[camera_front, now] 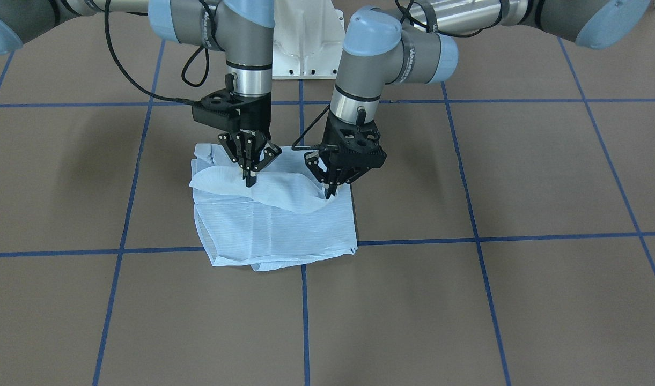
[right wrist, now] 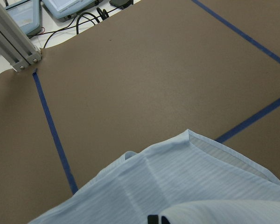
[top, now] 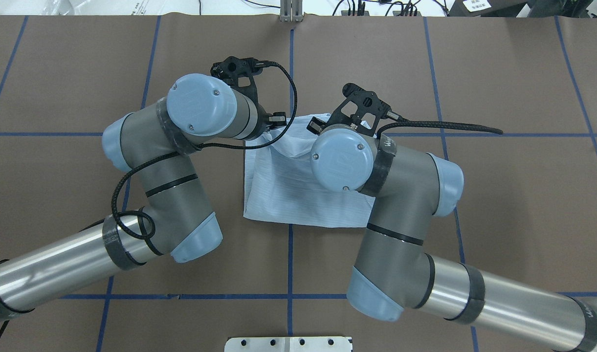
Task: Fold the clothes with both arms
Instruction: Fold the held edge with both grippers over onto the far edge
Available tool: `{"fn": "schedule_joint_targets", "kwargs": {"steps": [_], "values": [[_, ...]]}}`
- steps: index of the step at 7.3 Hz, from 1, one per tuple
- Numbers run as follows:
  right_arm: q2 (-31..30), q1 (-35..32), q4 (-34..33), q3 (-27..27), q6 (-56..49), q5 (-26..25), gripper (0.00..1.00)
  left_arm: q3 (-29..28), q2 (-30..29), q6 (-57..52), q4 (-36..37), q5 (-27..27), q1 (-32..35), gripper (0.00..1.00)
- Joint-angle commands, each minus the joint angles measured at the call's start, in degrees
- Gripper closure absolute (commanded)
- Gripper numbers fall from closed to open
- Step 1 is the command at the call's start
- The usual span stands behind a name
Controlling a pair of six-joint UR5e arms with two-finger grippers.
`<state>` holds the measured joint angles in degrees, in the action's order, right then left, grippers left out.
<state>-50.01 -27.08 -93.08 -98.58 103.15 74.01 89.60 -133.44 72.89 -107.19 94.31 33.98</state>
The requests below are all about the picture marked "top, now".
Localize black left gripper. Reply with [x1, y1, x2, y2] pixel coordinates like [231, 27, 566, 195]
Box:
[210, 56, 287, 130]

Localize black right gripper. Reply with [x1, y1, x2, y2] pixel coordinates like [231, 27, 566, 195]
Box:
[307, 83, 394, 136]

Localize light blue button-up shirt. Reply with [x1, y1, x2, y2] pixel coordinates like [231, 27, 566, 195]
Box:
[243, 115, 375, 228]

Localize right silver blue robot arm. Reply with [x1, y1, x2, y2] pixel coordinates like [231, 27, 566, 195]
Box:
[307, 83, 597, 352]

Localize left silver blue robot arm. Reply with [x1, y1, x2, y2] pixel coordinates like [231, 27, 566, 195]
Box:
[0, 56, 296, 323]

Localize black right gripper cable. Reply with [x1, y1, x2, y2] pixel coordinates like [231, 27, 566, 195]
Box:
[376, 112, 504, 140]

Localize aluminium frame post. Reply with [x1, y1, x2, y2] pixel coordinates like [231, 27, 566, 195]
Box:
[280, 0, 304, 23]

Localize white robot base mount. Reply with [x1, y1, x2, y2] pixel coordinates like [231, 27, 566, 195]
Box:
[224, 336, 354, 352]

